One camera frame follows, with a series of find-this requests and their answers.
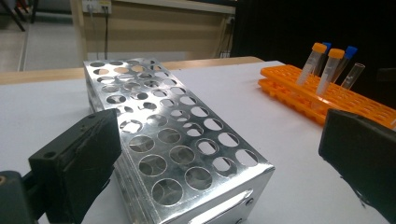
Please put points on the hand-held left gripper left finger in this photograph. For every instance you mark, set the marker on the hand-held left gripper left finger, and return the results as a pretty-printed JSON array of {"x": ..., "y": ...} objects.
[{"x": 74, "y": 168}]

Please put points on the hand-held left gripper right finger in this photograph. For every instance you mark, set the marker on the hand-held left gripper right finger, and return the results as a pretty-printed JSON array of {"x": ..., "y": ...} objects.
[{"x": 361, "y": 155}]

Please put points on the clear test tube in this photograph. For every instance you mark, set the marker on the clear test tube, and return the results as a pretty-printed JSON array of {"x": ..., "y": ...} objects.
[{"x": 353, "y": 76}]

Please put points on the orange-capped test tube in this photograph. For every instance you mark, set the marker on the orange-capped test tube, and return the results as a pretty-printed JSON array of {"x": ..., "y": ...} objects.
[
  {"x": 330, "y": 68},
  {"x": 311, "y": 63}
]

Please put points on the blue-capped test tube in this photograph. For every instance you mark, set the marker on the blue-capped test tube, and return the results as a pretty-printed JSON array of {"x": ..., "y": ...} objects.
[{"x": 351, "y": 52}]

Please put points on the silver metal tube rack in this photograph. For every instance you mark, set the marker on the silver metal tube rack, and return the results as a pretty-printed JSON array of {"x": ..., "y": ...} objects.
[{"x": 258, "y": 186}]

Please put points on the orange plastic tube rack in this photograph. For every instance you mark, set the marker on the orange plastic tube rack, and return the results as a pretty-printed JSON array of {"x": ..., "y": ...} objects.
[{"x": 280, "y": 74}]

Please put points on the white table board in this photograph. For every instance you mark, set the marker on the white table board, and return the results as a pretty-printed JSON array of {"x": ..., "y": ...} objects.
[{"x": 289, "y": 149}]

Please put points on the wooden table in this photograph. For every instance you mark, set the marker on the wooden table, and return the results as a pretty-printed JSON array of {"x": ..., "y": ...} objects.
[{"x": 40, "y": 74}]

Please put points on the dark curtain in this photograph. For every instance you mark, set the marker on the dark curtain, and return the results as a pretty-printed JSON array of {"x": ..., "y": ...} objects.
[{"x": 311, "y": 25}]

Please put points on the light wooden furniture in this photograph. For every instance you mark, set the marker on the light wooden furniture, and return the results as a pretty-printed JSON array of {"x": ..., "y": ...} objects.
[{"x": 155, "y": 31}]

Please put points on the black metal stand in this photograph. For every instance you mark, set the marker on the black metal stand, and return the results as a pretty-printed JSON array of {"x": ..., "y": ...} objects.
[{"x": 17, "y": 18}]

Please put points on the white power strip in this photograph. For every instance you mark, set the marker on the white power strip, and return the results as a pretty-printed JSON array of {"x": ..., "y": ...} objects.
[{"x": 96, "y": 5}]

